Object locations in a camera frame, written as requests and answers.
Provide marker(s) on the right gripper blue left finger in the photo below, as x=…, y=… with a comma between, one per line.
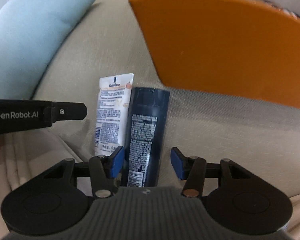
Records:
x=104, y=171

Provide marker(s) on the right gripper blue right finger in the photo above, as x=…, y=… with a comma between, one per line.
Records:
x=192, y=170

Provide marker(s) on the dark blue tube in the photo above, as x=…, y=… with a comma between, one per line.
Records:
x=144, y=137

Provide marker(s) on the white hand cream tube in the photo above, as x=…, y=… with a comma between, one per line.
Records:
x=112, y=112

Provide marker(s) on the illustrated picture tin box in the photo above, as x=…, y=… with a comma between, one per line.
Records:
x=273, y=5

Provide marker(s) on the black plaid glasses case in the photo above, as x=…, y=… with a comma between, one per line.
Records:
x=291, y=14

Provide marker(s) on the light blue cushion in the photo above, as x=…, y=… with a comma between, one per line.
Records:
x=31, y=32

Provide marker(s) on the orange cardboard box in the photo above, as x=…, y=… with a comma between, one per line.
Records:
x=232, y=47

